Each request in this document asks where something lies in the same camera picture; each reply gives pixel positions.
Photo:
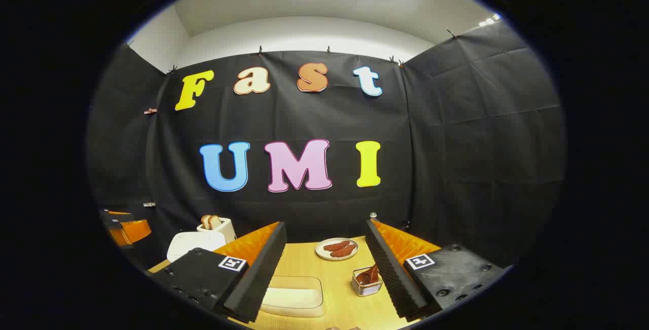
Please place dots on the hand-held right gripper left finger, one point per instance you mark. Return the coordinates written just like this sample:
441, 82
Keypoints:
258, 274

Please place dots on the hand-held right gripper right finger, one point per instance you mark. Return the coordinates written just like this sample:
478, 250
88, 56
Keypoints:
390, 274

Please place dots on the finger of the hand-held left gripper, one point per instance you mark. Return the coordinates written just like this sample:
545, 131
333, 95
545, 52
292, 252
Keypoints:
119, 216
134, 231

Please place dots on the brown wooden spoon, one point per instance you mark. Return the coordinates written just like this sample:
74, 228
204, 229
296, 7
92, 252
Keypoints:
371, 273

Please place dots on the clear tray of rice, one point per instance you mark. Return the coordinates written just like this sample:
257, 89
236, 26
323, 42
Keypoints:
294, 297

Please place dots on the white rice cooker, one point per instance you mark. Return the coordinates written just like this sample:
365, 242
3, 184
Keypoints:
195, 244

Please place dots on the red-brown sausage piece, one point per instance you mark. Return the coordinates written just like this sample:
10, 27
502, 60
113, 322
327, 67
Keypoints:
344, 251
336, 245

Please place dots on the white toaster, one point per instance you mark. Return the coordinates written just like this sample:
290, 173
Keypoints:
225, 229

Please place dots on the toast bread slice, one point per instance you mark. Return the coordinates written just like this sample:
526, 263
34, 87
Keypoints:
206, 221
215, 221

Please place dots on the white round plate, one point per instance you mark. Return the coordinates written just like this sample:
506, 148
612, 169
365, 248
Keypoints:
324, 254

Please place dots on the black backdrop cloth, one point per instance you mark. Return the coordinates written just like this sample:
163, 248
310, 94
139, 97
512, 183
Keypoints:
456, 142

